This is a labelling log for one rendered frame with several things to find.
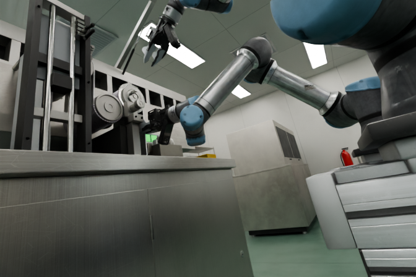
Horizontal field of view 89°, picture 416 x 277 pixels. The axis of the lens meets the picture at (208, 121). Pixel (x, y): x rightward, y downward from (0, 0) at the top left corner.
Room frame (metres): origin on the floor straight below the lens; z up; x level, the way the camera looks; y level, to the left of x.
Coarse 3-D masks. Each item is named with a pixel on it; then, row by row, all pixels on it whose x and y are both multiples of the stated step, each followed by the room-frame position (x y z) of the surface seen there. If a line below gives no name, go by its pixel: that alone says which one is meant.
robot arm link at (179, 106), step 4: (196, 96) 0.76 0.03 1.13; (184, 100) 0.79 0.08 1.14; (188, 100) 0.76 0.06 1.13; (192, 100) 0.75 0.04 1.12; (176, 104) 0.80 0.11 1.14; (180, 104) 0.79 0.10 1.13; (184, 104) 0.77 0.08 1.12; (188, 104) 0.76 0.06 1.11; (176, 108) 0.79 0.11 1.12; (180, 108) 0.78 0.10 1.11; (176, 112) 0.80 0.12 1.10; (180, 112) 0.79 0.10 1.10
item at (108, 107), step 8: (104, 96) 0.77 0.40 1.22; (112, 96) 0.79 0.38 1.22; (96, 104) 0.73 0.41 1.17; (104, 104) 0.76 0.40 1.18; (112, 104) 0.79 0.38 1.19; (120, 104) 0.82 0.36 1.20; (104, 112) 0.77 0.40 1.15; (112, 112) 0.79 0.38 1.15; (120, 112) 0.83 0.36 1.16; (112, 120) 0.79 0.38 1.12
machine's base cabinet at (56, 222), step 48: (0, 192) 0.33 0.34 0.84; (48, 192) 0.39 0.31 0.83; (96, 192) 0.46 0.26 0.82; (144, 192) 0.58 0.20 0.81; (192, 192) 0.75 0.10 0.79; (0, 240) 0.33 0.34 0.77; (48, 240) 0.39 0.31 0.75; (96, 240) 0.46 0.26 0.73; (144, 240) 0.56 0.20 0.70; (192, 240) 0.72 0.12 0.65; (240, 240) 0.98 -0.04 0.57
